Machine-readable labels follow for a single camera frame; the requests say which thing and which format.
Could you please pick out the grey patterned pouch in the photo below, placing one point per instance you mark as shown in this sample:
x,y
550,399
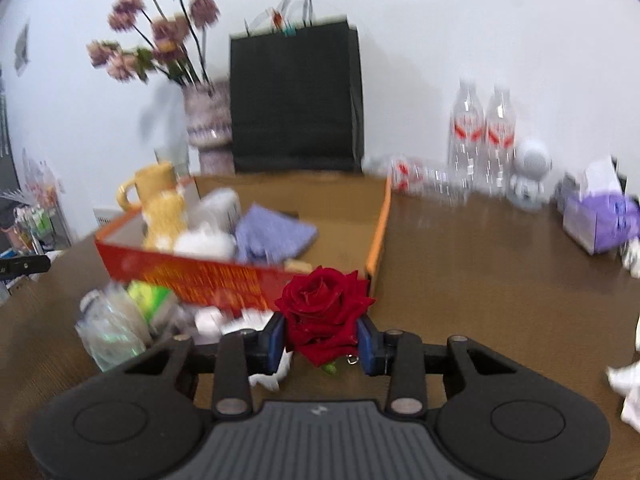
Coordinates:
x,y
567,187

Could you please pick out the white robot toy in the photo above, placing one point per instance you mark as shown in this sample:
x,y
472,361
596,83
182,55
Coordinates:
x,y
532,160

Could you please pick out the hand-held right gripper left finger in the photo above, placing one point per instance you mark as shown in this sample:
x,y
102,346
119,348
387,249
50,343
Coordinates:
x,y
276,341

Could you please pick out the green tissue packet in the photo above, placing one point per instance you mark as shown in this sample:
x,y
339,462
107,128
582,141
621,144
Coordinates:
x,y
150,297

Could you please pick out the white translucent container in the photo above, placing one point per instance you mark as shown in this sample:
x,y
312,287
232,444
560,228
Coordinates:
x,y
220,207

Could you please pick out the lying clear plastic bottle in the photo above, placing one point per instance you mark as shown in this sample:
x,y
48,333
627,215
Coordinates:
x,y
415,172

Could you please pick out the orange and white plush toy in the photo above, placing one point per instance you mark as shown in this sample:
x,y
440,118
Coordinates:
x,y
165,215

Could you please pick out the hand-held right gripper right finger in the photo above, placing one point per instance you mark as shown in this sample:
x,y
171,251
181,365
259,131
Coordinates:
x,y
364,349

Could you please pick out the purple patterned vase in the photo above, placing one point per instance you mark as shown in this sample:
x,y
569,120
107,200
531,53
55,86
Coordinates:
x,y
207,120

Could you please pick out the white tissue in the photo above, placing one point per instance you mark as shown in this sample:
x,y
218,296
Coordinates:
x,y
210,321
632,257
627,385

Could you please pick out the wall photo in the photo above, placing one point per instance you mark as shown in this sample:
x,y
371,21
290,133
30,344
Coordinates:
x,y
22,47

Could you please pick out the clear water bottle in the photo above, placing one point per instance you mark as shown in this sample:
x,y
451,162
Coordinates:
x,y
467,125
500,130

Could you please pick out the yellow mug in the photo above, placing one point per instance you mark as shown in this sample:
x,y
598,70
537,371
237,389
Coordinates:
x,y
150,180

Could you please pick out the red rose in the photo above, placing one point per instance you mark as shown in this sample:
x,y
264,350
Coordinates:
x,y
320,305

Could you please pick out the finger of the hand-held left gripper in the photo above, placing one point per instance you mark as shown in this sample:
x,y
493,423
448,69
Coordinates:
x,y
25,265

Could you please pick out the drinking glass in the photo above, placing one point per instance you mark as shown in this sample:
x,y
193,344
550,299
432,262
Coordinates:
x,y
172,160

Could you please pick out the clear plastic bag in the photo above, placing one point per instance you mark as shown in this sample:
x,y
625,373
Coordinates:
x,y
110,330

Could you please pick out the purple tissue box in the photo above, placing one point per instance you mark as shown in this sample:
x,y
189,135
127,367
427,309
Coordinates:
x,y
595,220

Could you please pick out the purple cloth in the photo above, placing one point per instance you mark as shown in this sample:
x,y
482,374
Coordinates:
x,y
270,235

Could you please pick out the snack display rack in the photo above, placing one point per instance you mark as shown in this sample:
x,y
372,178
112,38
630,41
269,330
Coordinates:
x,y
35,220

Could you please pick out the dried pink flowers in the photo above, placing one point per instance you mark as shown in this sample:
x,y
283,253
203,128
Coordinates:
x,y
165,30

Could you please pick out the red cardboard box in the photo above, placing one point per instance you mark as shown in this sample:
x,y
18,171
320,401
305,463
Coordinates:
x,y
210,280

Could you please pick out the black paper bag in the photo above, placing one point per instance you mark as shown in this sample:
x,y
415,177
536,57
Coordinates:
x,y
295,100

